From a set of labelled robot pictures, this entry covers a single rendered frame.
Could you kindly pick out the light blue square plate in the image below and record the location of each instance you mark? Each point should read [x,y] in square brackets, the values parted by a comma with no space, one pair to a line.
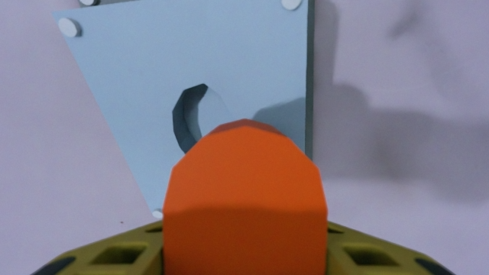
[241,58]

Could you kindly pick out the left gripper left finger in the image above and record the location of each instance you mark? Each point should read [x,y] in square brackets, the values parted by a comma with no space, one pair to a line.
[142,249]

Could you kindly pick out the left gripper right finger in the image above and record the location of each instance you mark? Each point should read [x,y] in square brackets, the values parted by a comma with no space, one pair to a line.
[352,252]

